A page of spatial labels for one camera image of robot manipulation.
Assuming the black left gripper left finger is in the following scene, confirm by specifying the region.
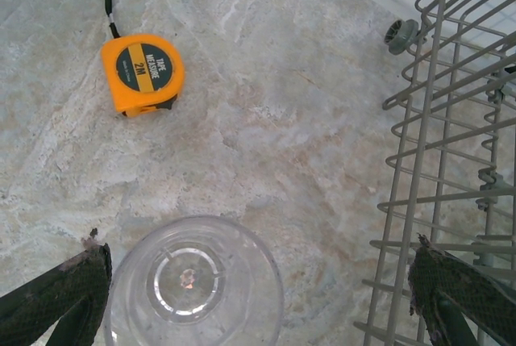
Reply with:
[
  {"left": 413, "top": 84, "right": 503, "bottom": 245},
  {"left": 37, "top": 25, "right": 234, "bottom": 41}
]
[{"left": 0, "top": 227, "right": 113, "bottom": 346}]

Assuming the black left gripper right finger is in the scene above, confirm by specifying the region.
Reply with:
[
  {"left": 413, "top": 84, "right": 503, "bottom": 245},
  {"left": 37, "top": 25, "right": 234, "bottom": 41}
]
[{"left": 407, "top": 234, "right": 516, "bottom": 346}]

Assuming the clear plastic cup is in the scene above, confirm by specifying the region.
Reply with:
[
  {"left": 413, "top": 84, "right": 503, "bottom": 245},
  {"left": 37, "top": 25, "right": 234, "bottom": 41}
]
[{"left": 103, "top": 215, "right": 285, "bottom": 346}]

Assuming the orange tape measure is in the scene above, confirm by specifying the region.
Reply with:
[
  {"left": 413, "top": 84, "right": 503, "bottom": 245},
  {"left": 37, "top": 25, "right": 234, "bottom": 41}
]
[{"left": 95, "top": 0, "right": 186, "bottom": 118}]

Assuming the grey wire dish rack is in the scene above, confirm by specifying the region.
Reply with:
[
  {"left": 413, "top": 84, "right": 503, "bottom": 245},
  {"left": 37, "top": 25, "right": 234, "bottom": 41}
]
[{"left": 353, "top": 0, "right": 516, "bottom": 346}]

